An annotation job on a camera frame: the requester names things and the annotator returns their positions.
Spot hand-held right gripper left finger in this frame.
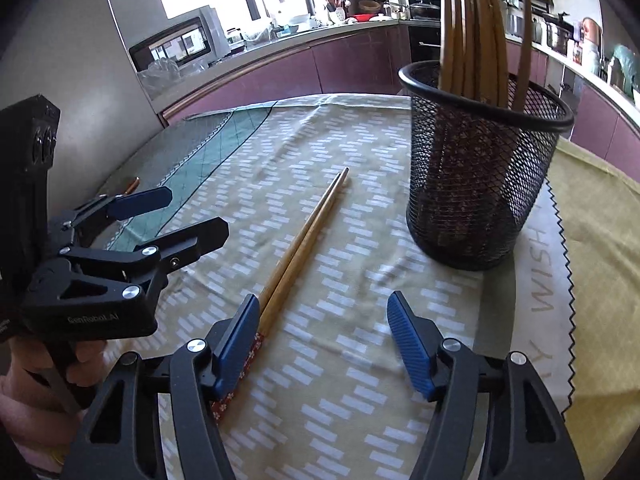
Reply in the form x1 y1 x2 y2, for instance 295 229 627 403
60 294 262 480

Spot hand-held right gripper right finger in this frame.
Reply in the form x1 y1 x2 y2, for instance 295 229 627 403
386 290 585 480

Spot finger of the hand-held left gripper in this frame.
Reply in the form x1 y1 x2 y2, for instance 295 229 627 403
49 186 174 250
59 217 230 307

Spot pair of wooden chopsticks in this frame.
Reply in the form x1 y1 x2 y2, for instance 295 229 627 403
210 167 351 411

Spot black mesh holder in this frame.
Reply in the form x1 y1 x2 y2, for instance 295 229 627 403
398 60 576 272

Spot bundle of wooden chopsticks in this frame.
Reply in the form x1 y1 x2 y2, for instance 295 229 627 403
437 0 536 113

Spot person's left hand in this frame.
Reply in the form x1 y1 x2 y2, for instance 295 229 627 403
0 337 108 466

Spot beige patterned tablecloth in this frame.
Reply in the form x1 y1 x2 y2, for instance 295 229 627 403
92 94 566 480

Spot white microwave oven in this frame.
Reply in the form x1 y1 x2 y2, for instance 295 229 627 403
128 5 227 74

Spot pink window-side base cabinets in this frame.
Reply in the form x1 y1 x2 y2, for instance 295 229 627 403
160 24 412 122

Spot yellow lettered cloth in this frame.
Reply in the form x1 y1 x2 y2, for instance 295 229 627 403
470 137 640 480

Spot pink peninsula base cabinets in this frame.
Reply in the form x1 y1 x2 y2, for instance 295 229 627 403
505 40 640 183

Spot black built-in oven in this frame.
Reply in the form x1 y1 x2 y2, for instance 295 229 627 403
407 25 443 64

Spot silver rice cooker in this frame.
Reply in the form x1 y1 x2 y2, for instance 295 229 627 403
545 15 574 54

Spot green plastic bag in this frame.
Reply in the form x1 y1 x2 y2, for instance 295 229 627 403
612 44 640 97

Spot pink kettle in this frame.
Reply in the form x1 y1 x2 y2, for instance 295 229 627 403
580 17 604 61

